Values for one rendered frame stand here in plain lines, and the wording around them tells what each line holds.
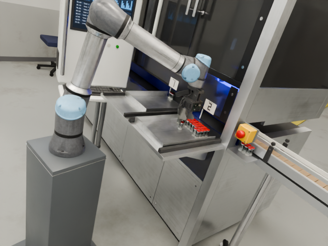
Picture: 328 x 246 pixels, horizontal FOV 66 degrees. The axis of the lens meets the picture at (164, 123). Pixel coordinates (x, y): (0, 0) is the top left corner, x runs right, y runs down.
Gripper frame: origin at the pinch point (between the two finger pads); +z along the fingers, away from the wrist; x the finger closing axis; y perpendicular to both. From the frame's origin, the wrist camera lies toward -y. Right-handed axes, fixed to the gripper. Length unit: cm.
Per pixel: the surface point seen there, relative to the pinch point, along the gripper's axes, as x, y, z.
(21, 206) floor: -67, -57, 93
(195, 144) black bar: -3.6, 17.7, 3.8
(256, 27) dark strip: 16, 13, -53
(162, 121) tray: -5.6, -8.5, 5.2
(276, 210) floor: 132, 23, 94
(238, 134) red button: 11.8, 27.7, -6.0
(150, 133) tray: -22.3, 4.7, 3.4
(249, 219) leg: 31, 43, 42
